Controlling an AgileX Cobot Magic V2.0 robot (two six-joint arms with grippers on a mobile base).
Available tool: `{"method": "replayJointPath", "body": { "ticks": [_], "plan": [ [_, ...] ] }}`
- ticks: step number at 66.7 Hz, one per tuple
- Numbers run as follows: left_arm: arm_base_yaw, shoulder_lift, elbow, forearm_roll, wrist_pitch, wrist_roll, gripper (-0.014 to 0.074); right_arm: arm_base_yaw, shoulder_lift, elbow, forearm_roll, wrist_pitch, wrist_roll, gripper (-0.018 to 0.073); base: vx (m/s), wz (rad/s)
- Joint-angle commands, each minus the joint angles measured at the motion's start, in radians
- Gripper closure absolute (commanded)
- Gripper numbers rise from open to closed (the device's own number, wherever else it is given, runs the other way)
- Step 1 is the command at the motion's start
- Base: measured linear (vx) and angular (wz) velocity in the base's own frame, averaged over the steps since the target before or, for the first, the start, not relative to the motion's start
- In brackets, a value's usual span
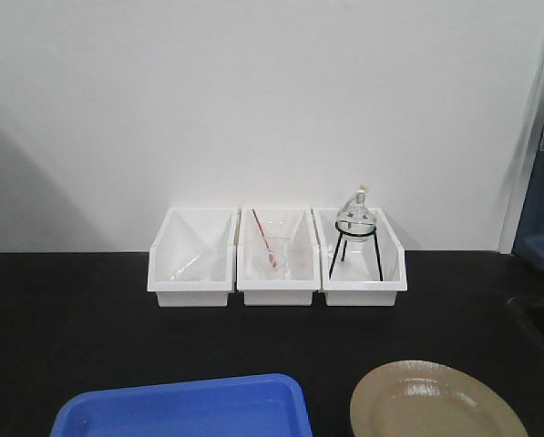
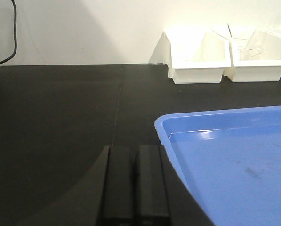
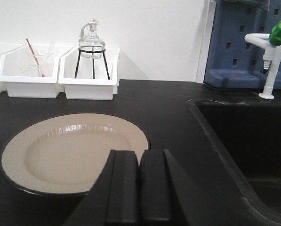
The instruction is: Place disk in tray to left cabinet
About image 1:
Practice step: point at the blue plastic tray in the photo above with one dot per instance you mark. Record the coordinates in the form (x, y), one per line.
(257, 405)

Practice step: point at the beige plate with black rim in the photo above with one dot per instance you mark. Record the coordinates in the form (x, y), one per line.
(423, 398)

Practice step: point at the clear glass beaker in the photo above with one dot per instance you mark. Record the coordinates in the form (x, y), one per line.
(278, 240)

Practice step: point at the middle white plastic bin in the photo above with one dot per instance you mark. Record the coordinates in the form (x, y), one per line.
(304, 273)

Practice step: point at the white plastic bin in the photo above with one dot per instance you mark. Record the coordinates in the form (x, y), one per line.
(369, 273)
(304, 273)
(185, 232)

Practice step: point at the red glass stirring rod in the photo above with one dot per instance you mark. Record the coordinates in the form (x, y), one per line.
(271, 256)

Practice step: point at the glass alcohol lamp flask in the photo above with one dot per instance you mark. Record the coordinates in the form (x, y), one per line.
(354, 219)

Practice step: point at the left white plastic bin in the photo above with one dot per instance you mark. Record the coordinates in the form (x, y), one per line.
(185, 232)

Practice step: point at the right white plastic bin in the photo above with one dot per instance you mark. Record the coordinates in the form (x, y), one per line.
(369, 273)

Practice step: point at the clear glassware in left bin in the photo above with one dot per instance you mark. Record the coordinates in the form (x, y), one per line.
(200, 266)

